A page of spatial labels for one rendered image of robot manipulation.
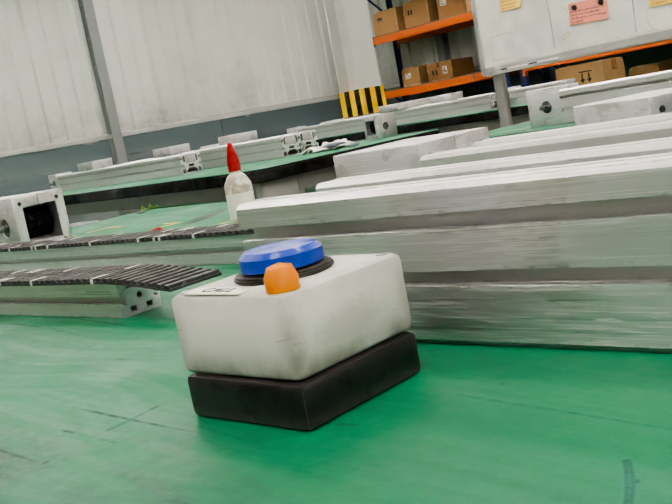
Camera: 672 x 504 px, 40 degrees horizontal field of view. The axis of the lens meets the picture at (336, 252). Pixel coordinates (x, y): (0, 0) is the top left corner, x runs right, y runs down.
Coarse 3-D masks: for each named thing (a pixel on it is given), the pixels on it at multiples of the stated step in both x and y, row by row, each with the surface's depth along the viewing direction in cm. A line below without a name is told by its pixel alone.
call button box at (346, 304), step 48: (240, 288) 41; (336, 288) 40; (384, 288) 42; (192, 336) 42; (240, 336) 40; (288, 336) 38; (336, 336) 40; (384, 336) 42; (192, 384) 43; (240, 384) 41; (288, 384) 39; (336, 384) 40; (384, 384) 42
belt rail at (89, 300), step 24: (0, 288) 87; (24, 288) 84; (48, 288) 81; (72, 288) 78; (96, 288) 76; (120, 288) 74; (144, 288) 76; (0, 312) 88; (24, 312) 85; (48, 312) 82; (72, 312) 79; (96, 312) 76; (120, 312) 74
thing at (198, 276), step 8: (192, 272) 71; (200, 272) 71; (208, 272) 71; (216, 272) 71; (168, 280) 69; (176, 280) 70; (184, 280) 69; (192, 280) 69; (200, 280) 70; (160, 288) 68; (168, 288) 68; (176, 288) 68
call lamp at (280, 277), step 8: (280, 264) 39; (288, 264) 39; (272, 272) 38; (280, 272) 38; (288, 272) 38; (296, 272) 39; (264, 280) 39; (272, 280) 38; (280, 280) 38; (288, 280) 38; (296, 280) 39; (272, 288) 38; (280, 288) 38; (288, 288) 38; (296, 288) 39
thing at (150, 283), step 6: (180, 270) 72; (186, 270) 73; (192, 270) 72; (162, 276) 71; (168, 276) 71; (174, 276) 71; (144, 282) 70; (150, 282) 70; (156, 282) 69; (150, 288) 69
